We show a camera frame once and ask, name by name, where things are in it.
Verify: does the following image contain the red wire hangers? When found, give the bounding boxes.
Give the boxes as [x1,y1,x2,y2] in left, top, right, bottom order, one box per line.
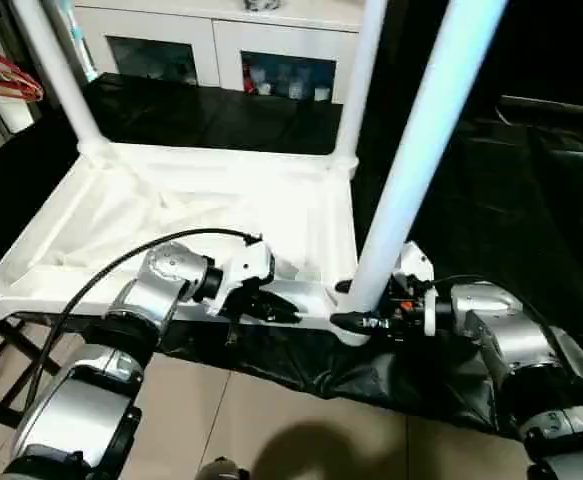
[0,34,45,104]

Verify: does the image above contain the black folding table frame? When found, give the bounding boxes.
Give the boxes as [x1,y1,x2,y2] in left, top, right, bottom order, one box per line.
[0,314,62,426]

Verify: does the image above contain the white plastic table top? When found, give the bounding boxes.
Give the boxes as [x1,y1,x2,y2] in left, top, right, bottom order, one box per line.
[0,139,375,349]

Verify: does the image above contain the black monitor bar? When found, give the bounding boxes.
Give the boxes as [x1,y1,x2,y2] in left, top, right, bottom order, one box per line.
[498,94,583,119]

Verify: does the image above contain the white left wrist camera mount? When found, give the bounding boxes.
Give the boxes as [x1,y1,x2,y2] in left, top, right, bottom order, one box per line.
[205,234,276,316]

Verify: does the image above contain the black glossy mat cloth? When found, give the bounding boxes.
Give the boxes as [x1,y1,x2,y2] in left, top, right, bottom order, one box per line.
[0,72,583,441]

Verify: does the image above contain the white plastic container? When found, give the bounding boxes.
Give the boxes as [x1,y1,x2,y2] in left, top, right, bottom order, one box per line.
[0,97,35,134]

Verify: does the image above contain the white plastic table leg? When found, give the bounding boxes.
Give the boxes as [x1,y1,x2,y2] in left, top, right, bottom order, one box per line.
[333,0,387,171]
[348,0,510,314]
[8,0,105,154]

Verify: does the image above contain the white glass door cabinet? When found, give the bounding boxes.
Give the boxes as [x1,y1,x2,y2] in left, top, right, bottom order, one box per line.
[73,0,367,104]

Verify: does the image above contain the blue white patterned panel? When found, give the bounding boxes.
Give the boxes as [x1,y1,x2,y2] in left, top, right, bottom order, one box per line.
[63,4,97,84]

